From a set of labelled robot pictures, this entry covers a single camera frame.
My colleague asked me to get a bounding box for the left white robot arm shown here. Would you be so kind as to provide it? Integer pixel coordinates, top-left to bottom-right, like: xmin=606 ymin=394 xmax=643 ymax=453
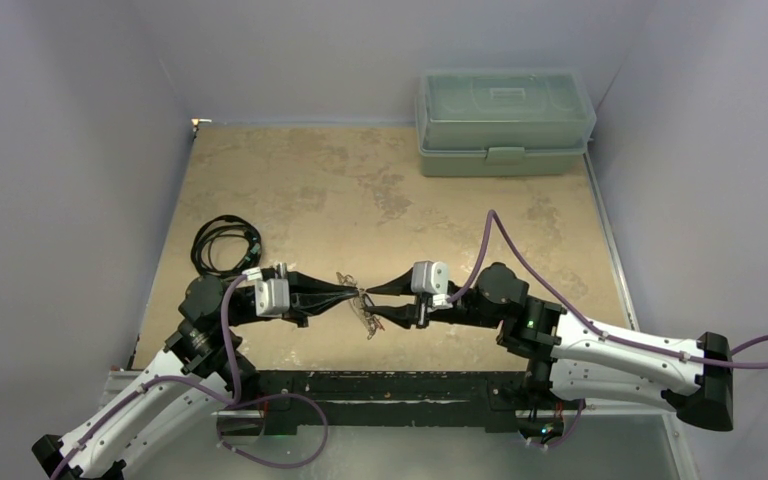
xmin=31 ymin=266 xmax=359 ymax=479

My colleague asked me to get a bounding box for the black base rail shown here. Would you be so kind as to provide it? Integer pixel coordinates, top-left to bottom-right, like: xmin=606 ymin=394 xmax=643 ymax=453
xmin=251 ymin=368 xmax=591 ymax=437

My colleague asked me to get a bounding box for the coiled black cable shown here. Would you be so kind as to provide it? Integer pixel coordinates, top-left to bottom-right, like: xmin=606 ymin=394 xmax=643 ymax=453
xmin=189 ymin=214 xmax=264 ymax=278

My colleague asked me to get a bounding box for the silver foot-shaped keyring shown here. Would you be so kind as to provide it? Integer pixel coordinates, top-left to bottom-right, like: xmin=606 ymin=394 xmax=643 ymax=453
xmin=336 ymin=272 xmax=384 ymax=340

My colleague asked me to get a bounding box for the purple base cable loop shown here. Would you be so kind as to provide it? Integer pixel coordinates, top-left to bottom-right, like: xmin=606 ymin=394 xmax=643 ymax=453
xmin=215 ymin=394 xmax=330 ymax=471

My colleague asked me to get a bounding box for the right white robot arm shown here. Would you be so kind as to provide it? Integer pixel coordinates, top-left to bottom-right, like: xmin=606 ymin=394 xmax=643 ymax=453
xmin=367 ymin=261 xmax=734 ymax=432

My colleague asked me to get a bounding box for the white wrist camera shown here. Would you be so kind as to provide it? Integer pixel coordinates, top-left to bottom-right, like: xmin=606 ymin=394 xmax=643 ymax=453
xmin=242 ymin=263 xmax=291 ymax=318
xmin=410 ymin=260 xmax=452 ymax=311

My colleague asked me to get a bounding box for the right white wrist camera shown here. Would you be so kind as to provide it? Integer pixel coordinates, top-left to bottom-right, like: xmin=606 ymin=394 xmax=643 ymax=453
xmin=410 ymin=260 xmax=452 ymax=311

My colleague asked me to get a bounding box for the green plastic storage box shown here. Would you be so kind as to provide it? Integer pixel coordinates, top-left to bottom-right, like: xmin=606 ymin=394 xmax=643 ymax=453
xmin=415 ymin=68 xmax=597 ymax=177

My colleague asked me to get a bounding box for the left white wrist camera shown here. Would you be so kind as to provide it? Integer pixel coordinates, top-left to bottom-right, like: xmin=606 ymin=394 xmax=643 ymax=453
xmin=242 ymin=263 xmax=291 ymax=318

